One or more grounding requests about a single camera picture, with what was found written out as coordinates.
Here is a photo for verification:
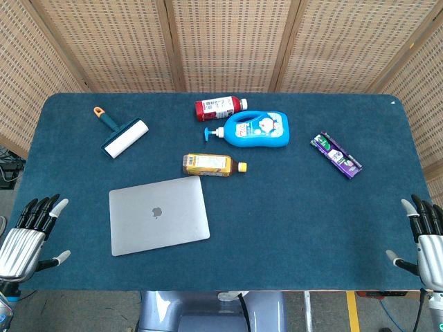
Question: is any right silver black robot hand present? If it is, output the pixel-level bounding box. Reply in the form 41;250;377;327
386;194;443;291

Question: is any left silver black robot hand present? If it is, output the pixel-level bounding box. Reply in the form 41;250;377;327
0;193;72;283

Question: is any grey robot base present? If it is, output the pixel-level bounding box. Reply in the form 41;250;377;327
135;290;287;332

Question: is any silver laptop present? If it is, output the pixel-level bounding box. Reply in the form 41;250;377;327
108;175;211;257

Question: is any purple snack packet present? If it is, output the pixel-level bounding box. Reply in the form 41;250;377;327
309;131;363;180

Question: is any teal lint roller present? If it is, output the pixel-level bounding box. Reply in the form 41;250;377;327
93;106;150;160

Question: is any blue table mat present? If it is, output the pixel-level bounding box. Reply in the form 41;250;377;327
7;92;433;292

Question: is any yellow tea bottle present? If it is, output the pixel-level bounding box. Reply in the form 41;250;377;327
182;153;248;178

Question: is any blue pump detergent bottle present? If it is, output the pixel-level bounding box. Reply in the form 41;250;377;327
203;110;291;149

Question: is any red drink bottle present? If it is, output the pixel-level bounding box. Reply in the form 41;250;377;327
194;96;248;122

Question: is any woven folding screen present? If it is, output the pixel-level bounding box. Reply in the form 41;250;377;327
0;0;443;212

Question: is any black equipment with cables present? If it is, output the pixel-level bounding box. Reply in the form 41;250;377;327
0;145;27;190

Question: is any black cable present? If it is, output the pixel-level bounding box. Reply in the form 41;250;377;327
237;292;252;332

